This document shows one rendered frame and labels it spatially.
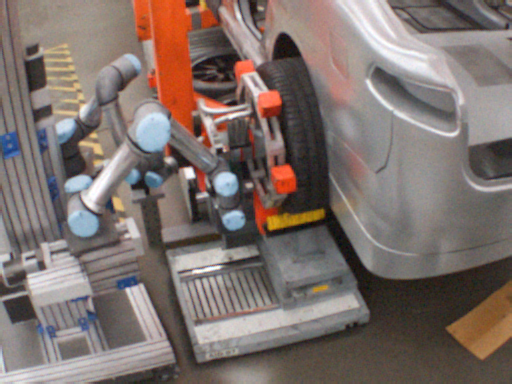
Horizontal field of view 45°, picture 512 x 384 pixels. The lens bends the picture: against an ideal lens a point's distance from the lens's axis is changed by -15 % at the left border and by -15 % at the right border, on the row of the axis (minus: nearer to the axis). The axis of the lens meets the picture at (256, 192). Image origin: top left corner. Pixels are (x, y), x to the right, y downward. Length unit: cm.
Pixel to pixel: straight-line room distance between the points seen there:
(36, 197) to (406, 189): 143
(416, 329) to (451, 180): 135
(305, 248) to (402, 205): 125
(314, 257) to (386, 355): 64
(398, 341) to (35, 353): 173
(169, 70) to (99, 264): 102
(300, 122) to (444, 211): 83
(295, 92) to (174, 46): 71
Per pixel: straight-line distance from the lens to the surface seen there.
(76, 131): 303
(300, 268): 331
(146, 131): 229
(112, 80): 270
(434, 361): 317
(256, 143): 295
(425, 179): 209
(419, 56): 195
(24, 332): 327
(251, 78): 297
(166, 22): 317
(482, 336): 329
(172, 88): 331
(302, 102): 275
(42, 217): 280
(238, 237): 374
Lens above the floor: 238
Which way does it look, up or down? 34 degrees down
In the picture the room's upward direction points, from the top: 5 degrees counter-clockwise
